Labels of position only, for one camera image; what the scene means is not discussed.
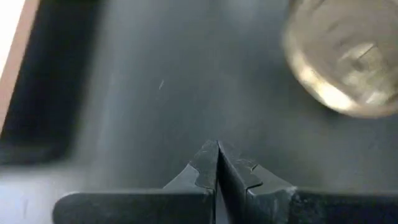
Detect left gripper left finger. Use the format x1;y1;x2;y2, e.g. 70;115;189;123
52;139;220;224

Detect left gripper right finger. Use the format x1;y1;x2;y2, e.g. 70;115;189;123
218;139;398;224

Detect wooden shelf black brackets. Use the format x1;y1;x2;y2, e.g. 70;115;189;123
0;0;41;131

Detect black table mat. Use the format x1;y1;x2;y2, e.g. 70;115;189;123
0;0;398;224

